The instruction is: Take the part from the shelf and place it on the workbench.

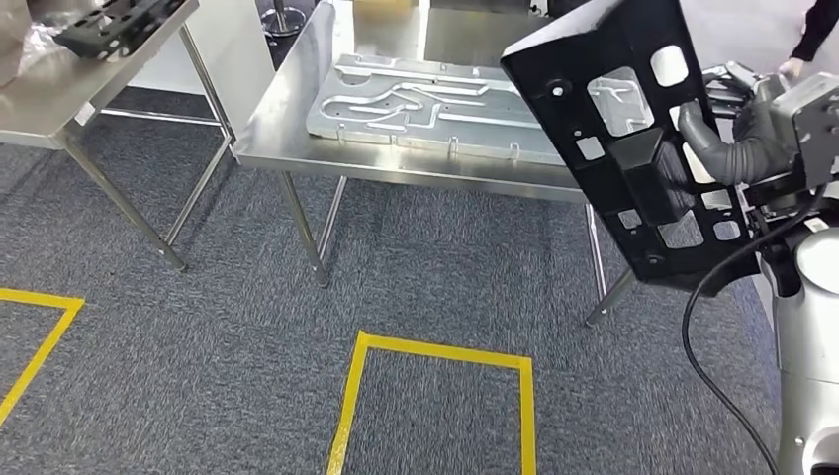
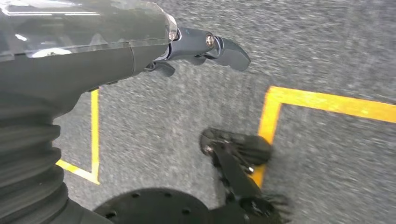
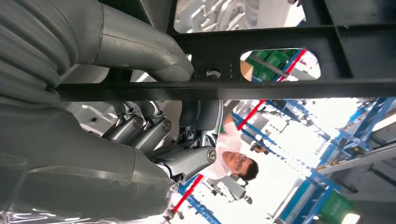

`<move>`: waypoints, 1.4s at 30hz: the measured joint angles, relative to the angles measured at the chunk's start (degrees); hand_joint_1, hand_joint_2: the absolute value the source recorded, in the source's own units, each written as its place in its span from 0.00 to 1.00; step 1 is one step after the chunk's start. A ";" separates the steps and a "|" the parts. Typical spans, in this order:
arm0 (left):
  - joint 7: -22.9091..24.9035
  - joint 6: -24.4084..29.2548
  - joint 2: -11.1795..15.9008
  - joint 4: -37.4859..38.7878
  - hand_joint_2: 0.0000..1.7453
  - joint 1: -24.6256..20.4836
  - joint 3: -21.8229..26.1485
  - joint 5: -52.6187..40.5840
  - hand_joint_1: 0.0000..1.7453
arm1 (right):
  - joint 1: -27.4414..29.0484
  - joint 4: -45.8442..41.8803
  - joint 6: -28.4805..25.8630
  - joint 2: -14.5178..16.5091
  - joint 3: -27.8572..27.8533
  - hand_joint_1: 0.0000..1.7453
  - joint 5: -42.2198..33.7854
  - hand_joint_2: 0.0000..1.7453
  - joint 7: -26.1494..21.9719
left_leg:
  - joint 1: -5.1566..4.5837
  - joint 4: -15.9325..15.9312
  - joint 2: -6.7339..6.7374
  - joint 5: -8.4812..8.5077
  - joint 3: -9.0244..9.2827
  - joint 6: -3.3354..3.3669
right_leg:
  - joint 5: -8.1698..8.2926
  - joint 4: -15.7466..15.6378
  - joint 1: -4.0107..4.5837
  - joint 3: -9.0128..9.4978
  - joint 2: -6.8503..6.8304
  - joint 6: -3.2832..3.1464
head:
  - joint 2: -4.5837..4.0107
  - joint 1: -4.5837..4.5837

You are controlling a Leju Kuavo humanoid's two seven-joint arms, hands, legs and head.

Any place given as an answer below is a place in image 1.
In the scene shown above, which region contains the chrome stanchion post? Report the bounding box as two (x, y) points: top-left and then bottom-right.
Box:
(260, 0), (308, 39)

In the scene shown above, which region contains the black plastic panel part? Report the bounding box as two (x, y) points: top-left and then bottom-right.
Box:
(500, 0), (762, 293)
(51, 0), (188, 61)

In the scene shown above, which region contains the black camera cable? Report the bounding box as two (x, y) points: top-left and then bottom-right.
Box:
(680, 186), (830, 475)

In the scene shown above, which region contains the steel workbench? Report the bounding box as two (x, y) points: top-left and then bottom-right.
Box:
(233, 0), (640, 330)

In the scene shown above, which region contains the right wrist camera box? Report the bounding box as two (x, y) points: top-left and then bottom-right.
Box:
(768, 70), (839, 193)

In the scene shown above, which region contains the yellow floor tape square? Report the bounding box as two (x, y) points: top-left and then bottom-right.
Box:
(0, 288), (85, 428)
(326, 331), (537, 475)

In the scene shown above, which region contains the steel table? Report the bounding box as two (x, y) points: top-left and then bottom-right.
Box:
(0, 0), (235, 275)

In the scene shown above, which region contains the grey stamped metal plate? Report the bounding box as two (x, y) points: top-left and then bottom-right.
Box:
(304, 53), (566, 166)

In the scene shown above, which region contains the clear plastic bag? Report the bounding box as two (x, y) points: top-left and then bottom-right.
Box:
(0, 0), (73, 88)

